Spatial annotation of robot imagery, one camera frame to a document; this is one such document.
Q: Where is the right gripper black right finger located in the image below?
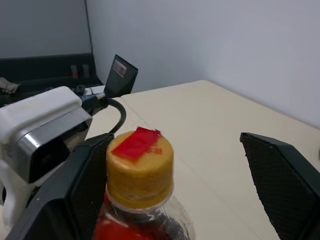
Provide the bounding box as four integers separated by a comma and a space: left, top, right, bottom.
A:
239, 131, 320, 240

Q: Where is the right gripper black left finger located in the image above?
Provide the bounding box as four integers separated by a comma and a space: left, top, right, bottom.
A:
4, 132, 116, 240

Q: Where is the yellow cap with red sticker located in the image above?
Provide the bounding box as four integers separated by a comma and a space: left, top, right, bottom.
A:
105, 126, 175, 208

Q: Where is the brown cloth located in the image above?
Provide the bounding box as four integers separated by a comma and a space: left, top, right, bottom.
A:
0, 77, 21, 95

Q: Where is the black cabinet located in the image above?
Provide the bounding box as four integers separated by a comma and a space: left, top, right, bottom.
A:
0, 52, 105, 88

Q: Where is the black box with label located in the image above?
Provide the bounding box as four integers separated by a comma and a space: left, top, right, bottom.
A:
103, 54, 139, 98

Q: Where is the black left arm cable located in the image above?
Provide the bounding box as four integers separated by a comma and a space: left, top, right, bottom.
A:
81, 91, 127, 135

